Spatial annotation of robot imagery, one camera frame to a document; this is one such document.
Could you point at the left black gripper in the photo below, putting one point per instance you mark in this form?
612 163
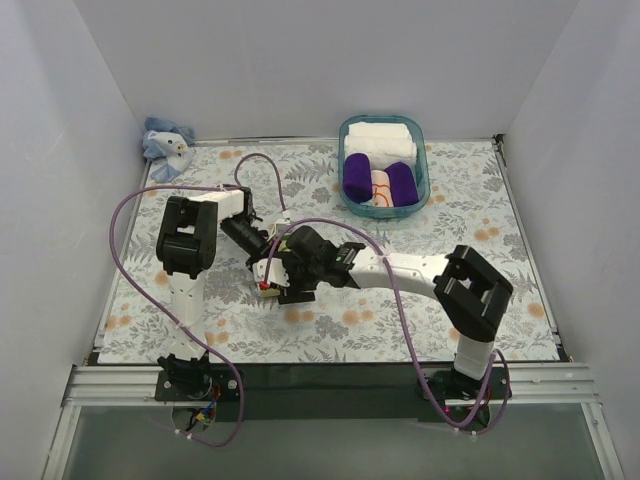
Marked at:
257 248

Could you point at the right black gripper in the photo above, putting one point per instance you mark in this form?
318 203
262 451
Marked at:
293 288

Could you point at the blue towel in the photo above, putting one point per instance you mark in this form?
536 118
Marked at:
168 146

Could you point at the green patterned towel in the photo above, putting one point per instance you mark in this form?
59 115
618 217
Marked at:
282 252

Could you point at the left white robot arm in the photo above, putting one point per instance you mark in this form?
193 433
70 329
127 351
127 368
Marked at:
186 247

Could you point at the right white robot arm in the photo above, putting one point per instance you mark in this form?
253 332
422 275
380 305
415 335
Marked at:
473 294

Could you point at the left purple rolled towel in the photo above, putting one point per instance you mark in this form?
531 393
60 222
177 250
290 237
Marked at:
357 179

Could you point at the purple rolled towel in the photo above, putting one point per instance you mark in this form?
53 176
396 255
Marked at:
402 185
357 179

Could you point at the peach orange rolled towel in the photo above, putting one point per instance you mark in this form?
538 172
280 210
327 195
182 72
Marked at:
381 191

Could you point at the right purple rolled towel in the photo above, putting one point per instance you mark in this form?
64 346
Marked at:
402 185

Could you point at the white rolled towel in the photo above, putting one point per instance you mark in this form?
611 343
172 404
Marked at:
383 143

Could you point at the floral table mat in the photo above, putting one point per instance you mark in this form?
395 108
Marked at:
469 204

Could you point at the teal plastic basket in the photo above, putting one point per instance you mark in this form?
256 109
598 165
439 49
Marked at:
420 170

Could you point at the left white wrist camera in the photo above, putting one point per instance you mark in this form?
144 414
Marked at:
281 223

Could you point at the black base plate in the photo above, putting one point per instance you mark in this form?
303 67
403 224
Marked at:
231 399

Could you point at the aluminium frame rail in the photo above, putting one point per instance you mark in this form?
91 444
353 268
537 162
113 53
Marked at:
529 383

